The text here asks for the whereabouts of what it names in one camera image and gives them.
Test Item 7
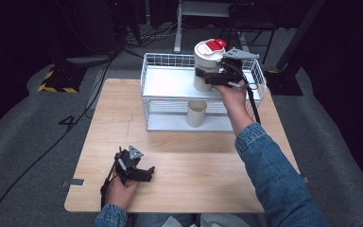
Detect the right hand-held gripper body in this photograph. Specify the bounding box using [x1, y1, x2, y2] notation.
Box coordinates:
[205, 46, 261, 88]

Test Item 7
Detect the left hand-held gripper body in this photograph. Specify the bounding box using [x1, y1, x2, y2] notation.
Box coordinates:
[112, 145, 145, 185]

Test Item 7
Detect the white cup with red lid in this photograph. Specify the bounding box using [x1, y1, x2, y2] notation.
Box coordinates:
[193, 38, 228, 93]

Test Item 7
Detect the white wire shelf rack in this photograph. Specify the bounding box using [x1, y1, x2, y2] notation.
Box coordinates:
[140, 52, 268, 132]

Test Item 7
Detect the white paper cup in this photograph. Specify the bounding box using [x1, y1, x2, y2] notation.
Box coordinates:
[186, 99, 208, 129]

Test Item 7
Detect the person's right hand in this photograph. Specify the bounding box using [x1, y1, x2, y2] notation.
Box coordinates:
[214, 79, 250, 113]

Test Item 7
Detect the person's left hand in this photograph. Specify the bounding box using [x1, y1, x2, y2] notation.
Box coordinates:
[105, 172, 141, 209]

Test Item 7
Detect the black stand with base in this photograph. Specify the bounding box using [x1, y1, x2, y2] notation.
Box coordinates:
[264, 0, 327, 96]

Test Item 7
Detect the black yellow striped stand base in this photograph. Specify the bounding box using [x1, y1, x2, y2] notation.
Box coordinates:
[37, 65, 88, 94]

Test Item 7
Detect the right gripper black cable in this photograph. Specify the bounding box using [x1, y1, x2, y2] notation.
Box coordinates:
[245, 82, 262, 126]

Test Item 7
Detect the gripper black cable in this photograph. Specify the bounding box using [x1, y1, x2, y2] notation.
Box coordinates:
[99, 162, 121, 210]
[245, 82, 262, 126]

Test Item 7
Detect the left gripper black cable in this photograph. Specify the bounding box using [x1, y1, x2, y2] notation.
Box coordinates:
[99, 162, 121, 210]

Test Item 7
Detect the white desk frame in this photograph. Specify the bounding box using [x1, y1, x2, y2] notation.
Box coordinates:
[173, 0, 251, 57]

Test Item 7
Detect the black metal chair frame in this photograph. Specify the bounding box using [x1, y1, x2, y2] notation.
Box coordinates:
[218, 3, 278, 64]

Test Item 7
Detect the floor cable bundle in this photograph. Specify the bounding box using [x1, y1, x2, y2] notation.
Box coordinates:
[122, 22, 178, 48]

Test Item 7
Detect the long black floor cable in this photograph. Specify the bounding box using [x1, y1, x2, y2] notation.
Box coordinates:
[0, 53, 117, 227]

